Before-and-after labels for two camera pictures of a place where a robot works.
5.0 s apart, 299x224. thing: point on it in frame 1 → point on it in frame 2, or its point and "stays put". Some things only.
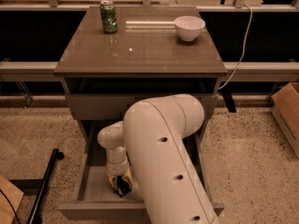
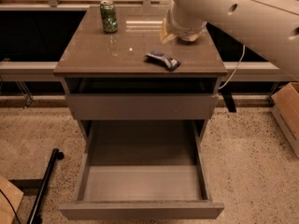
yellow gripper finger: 128,177 → 196,36
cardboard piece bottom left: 11,192 stays put
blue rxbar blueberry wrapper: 122,186 → 159,58
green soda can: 108,16 stays put
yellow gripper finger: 113,179 → 166,37
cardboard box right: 285,108 stays put
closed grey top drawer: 115,106 stays put
